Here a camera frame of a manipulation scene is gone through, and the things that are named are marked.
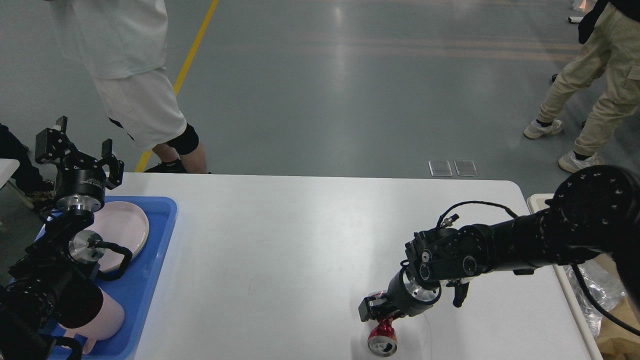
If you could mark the pink mug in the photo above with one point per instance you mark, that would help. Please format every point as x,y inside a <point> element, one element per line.
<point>105,319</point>

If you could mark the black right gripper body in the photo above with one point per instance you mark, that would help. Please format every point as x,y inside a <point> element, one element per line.
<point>406,297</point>

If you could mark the crushed red soda can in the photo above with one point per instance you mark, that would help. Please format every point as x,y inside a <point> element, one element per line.
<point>382,340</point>

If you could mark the person in white shorts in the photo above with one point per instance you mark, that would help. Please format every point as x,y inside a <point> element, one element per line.
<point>123,46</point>

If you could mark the pink plate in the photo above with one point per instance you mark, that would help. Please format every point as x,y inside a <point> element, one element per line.
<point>124,224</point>

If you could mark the person in beige trousers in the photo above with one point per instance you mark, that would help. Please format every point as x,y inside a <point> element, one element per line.
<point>610,38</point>

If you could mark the aluminium foil tray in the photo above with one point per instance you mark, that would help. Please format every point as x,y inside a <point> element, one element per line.
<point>606,289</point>

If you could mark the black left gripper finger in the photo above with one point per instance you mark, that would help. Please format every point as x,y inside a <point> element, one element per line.
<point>53,147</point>
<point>110,165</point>

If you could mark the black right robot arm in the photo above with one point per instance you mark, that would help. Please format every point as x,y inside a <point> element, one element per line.
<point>594,211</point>

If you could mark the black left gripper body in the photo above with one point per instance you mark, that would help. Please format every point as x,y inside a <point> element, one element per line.
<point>80,189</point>

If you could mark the brown paper bag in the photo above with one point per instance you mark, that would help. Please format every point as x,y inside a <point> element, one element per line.
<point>615,343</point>

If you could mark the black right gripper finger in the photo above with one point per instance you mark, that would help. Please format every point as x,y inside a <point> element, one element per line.
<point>375,307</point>

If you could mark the beige plastic bin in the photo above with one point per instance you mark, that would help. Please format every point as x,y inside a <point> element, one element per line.
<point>537,202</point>

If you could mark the clear plastic piece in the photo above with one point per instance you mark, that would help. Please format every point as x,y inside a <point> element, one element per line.
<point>439,168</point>
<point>466,168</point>

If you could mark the blue plastic tray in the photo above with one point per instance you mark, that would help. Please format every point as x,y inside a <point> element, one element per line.
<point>135,290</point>

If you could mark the black and white sneaker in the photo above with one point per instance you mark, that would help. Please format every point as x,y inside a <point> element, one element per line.
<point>27,177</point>

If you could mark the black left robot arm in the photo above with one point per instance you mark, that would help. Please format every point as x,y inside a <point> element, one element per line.
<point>53,300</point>

